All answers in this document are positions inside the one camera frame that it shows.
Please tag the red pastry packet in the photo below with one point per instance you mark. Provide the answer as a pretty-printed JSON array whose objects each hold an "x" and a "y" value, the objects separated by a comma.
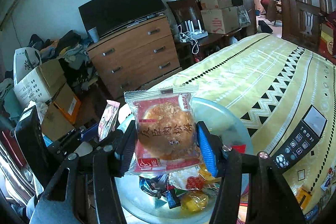
[{"x": 165, "y": 132}]

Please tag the pink flamingo packet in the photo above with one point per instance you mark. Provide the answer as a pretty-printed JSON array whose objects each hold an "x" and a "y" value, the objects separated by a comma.
[{"x": 107, "y": 121}]

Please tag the large brown cardboard box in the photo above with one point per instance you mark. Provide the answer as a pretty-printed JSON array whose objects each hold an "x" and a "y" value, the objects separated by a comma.
[{"x": 219, "y": 20}]

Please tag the white power strip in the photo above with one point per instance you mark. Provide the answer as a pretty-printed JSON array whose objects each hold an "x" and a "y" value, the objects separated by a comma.
[{"x": 185, "y": 39}]

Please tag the white router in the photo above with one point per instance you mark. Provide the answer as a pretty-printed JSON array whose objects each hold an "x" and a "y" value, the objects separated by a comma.
[{"x": 197, "y": 33}]

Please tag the yellow candy packet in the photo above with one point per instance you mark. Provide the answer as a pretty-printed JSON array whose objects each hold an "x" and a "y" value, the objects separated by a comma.
[{"x": 194, "y": 201}]

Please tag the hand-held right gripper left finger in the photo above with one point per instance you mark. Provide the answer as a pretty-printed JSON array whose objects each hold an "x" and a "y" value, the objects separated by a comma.
[{"x": 126, "y": 150}]

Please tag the dark wooden chair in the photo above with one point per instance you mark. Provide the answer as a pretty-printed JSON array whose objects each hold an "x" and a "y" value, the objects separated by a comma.
[{"x": 183, "y": 8}]

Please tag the white paper bag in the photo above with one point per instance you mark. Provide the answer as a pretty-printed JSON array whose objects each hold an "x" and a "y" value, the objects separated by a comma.
[{"x": 26, "y": 58}]

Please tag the dark wooden side table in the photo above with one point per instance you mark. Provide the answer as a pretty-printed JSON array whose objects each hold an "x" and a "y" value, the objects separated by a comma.
[{"x": 210, "y": 43}]

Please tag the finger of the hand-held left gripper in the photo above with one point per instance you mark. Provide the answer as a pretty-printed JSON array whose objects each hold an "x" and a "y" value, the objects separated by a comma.
[{"x": 88, "y": 133}]

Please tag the glass bowl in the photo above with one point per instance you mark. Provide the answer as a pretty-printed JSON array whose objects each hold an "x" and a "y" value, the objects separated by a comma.
[{"x": 225, "y": 121}]

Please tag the colourful snack packet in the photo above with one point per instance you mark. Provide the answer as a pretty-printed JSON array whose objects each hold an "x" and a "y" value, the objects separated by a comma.
[{"x": 328, "y": 179}]

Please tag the red gift box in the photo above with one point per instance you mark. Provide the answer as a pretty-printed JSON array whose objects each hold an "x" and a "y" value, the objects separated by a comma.
[{"x": 328, "y": 43}]

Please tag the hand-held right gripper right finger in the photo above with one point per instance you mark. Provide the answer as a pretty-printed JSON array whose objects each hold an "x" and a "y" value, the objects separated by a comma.
[{"x": 207, "y": 150}]

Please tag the white crumpled plastic bag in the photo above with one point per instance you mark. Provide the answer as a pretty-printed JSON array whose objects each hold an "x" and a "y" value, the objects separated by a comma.
[{"x": 36, "y": 108}]

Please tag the white cardboard box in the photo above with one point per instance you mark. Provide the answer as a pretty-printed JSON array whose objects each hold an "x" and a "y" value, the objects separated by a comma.
[{"x": 34, "y": 85}]

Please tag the black television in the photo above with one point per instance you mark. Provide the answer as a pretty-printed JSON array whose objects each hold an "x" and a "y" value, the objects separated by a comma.
[{"x": 120, "y": 8}]

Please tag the plain brown cardboard box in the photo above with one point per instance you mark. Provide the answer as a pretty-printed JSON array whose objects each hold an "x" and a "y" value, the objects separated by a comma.
[{"x": 55, "y": 121}]

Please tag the red snack packet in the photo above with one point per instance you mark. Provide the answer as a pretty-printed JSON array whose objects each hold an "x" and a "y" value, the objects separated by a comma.
[{"x": 237, "y": 148}]

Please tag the grey cup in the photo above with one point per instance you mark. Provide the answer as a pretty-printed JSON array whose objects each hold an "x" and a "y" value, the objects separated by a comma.
[{"x": 93, "y": 34}]

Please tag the black product box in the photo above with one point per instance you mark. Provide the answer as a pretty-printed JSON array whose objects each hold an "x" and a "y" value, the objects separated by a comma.
[{"x": 296, "y": 145}]

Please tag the orange cardboard box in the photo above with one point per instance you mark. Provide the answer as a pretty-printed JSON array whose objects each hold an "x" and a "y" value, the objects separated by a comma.
[{"x": 68, "y": 103}]

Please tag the wooden dresser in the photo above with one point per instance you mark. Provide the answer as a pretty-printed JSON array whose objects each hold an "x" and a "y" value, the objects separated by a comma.
[{"x": 136, "y": 56}]

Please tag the white snack packet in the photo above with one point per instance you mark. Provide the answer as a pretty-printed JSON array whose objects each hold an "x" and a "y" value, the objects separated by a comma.
[{"x": 183, "y": 179}]

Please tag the printed bag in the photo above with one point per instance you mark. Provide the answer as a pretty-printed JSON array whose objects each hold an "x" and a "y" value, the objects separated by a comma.
[{"x": 244, "y": 16}]

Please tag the pile of clothes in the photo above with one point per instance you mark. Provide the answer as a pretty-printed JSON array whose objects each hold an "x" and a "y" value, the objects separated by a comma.
[{"x": 68, "y": 50}]

